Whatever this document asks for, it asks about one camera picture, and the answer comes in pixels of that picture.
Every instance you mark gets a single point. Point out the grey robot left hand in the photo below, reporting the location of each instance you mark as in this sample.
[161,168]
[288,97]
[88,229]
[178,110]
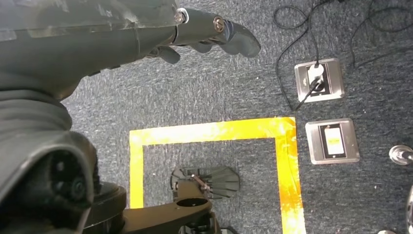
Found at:
[80,45]

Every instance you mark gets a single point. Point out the yellow floor tape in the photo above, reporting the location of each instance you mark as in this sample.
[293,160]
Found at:
[209,130]

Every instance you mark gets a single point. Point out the white plug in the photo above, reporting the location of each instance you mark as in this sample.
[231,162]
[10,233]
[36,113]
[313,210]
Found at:
[315,70]

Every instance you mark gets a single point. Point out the black plug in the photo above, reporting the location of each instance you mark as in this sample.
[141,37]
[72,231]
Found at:
[317,85]

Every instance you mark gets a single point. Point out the steel floor socket yellow label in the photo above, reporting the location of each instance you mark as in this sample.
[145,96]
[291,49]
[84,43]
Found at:
[313,142]

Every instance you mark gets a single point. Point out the steel floor socket with plugs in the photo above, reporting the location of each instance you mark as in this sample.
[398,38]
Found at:
[335,80]

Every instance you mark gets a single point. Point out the chrome stool base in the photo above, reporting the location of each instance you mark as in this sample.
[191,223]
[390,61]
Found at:
[400,155]

